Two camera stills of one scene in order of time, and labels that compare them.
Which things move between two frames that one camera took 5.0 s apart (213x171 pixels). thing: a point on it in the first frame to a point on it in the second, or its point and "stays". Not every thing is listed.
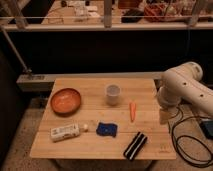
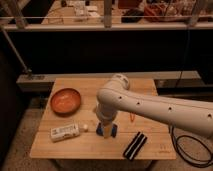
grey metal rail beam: [44, 82] stays
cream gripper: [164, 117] to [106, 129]
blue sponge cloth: [106, 129] stays
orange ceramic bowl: [65, 102] stays
